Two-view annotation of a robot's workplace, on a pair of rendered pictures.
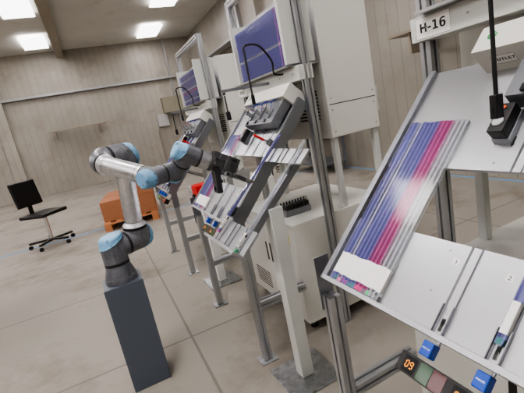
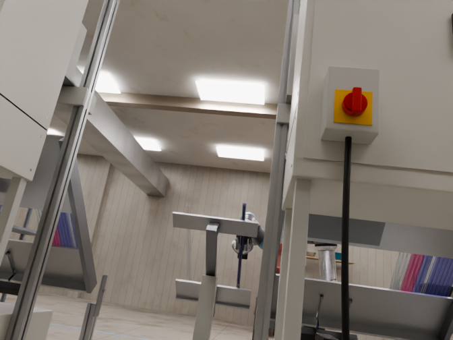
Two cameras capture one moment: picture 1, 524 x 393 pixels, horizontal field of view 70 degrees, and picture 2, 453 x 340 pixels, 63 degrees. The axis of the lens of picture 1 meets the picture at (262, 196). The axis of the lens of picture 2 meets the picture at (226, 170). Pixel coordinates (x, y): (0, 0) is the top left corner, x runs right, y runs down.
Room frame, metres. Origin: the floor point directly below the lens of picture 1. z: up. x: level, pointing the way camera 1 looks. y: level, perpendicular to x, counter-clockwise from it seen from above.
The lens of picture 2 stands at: (2.28, -1.37, 0.77)
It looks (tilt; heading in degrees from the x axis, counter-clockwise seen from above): 18 degrees up; 120
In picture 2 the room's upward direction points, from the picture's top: 8 degrees clockwise
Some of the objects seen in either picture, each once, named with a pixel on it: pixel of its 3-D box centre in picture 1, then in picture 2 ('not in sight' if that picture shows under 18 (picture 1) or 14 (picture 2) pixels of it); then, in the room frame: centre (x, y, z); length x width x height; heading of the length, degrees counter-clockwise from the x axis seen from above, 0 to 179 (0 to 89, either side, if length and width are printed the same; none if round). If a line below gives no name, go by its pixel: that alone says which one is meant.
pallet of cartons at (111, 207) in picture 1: (129, 196); not in sight; (5.77, 2.03, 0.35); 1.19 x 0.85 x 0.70; 20
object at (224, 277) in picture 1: (211, 233); not in sight; (2.73, 0.43, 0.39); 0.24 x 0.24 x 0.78; 23
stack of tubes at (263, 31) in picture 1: (267, 48); not in sight; (2.14, -0.19, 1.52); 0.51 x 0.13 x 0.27; 23
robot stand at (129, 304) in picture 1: (137, 328); not in sight; (1.73, 0.75, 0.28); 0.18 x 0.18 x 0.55; 22
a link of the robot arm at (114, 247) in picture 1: (114, 247); not in sight; (1.73, 0.75, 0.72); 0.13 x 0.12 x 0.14; 141
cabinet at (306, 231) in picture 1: (316, 246); not in sight; (2.25, -0.28, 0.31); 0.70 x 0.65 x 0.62; 23
